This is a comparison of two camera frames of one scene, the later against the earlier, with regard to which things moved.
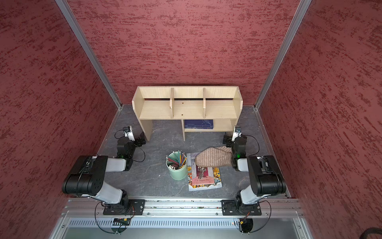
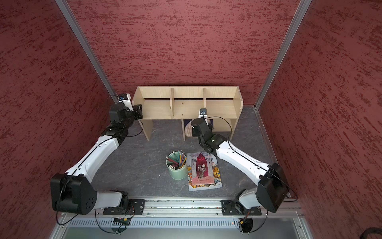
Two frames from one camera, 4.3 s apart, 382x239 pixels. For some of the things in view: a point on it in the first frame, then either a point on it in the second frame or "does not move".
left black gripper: (139, 143) → (138, 111)
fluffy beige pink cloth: (218, 156) → (188, 129)
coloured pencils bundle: (176, 161) does not move
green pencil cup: (177, 163) does not move
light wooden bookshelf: (200, 108) does not move
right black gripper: (229, 139) → (194, 133)
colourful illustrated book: (201, 178) does not move
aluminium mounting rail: (182, 207) does not move
